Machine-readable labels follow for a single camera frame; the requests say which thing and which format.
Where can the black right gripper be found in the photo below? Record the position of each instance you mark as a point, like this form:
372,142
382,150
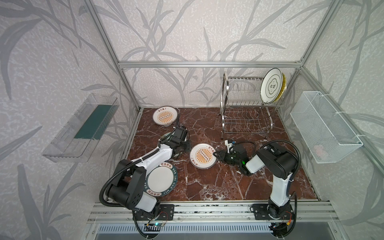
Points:
222,156

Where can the small orange sunburst plate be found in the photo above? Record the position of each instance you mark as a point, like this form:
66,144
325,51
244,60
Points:
202,156

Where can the white wire mesh basket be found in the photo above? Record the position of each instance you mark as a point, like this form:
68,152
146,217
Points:
327,134

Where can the yellow woven bamboo plate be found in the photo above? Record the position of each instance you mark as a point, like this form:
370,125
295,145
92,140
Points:
283,88

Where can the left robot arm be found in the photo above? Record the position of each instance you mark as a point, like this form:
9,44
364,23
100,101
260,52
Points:
126,187

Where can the white plate dark lettered rim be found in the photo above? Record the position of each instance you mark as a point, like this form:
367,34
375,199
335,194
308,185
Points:
162,180

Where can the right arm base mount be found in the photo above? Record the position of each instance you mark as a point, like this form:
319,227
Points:
264,211

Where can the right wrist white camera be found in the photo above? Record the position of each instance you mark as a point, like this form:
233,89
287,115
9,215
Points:
230,144

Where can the clear plastic wall shelf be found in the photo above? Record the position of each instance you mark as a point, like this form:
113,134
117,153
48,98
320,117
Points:
78,139

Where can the large orange sunburst plate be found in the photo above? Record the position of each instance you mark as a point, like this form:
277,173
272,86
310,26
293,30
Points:
165,116

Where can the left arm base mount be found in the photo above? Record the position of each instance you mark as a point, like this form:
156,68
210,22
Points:
163,212

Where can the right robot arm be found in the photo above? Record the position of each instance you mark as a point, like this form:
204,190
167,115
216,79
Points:
282,158

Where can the stainless steel dish rack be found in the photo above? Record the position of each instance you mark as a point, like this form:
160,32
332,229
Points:
242,109

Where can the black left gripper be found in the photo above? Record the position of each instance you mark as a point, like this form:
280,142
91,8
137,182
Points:
188,146

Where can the white plate green rim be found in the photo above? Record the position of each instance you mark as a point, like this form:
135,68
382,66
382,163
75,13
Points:
272,85

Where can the green flower plate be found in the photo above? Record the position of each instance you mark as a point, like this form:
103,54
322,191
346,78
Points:
165,140

